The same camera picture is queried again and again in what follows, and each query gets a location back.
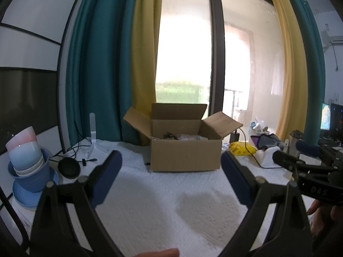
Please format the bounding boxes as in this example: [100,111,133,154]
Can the person's right hand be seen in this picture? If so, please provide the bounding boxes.
[306,200,342,236]

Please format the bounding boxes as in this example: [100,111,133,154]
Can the person's left hand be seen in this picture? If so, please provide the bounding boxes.
[134,248,180,257]

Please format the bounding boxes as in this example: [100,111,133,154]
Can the metal cup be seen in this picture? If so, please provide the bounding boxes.
[288,129,304,158]

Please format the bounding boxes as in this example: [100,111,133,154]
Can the white charger stand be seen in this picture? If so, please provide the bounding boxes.
[254,146,281,168]

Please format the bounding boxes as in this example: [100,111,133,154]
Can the purple black pouch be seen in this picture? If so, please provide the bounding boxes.
[250,133,282,150]

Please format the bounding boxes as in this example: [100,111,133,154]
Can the computer monitor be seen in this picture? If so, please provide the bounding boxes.
[320,103,331,131]

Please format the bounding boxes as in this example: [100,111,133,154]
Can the yellow curtain right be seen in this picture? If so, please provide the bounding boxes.
[272,0,308,140]

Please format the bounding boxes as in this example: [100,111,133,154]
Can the yellow curtain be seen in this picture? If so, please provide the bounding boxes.
[272,0,308,140]
[131,0,162,117]

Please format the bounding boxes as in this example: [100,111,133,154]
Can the blue plate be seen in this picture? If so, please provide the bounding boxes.
[12,168,59,209]

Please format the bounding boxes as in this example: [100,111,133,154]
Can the yellow plastic bag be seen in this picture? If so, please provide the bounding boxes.
[229,141,256,156]

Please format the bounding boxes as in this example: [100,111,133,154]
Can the black power adapter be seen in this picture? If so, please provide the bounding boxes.
[229,130,239,143]

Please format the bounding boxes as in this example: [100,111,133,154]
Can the black round disc device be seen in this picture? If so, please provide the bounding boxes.
[57,157,81,179]

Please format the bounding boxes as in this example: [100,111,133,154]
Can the stacked pastel bowls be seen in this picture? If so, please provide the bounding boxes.
[5,126,50,193]

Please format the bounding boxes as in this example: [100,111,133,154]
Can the teal curtain right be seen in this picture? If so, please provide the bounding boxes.
[290,0,326,146]

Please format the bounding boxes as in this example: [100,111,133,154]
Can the teal curtain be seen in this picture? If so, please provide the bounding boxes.
[290,0,326,146]
[66,0,141,145]

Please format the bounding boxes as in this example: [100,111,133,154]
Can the white air conditioner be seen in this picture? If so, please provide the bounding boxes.
[320,28,343,46]

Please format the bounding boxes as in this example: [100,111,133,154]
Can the brown cardboard box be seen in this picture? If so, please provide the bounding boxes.
[124,103,242,172]

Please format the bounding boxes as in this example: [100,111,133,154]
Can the white router stand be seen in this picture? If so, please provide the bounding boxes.
[85,113,109,159]

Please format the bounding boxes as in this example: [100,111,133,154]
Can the black green snack packet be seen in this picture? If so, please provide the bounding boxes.
[163,132,179,140]

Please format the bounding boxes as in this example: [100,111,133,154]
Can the teal curtain left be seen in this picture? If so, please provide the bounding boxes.
[66,0,141,145]

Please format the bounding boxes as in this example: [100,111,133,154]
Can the yellow curtain left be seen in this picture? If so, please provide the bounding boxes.
[131,0,162,117]

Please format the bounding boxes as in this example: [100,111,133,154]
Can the black window frame post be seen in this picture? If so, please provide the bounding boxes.
[209,0,226,115]

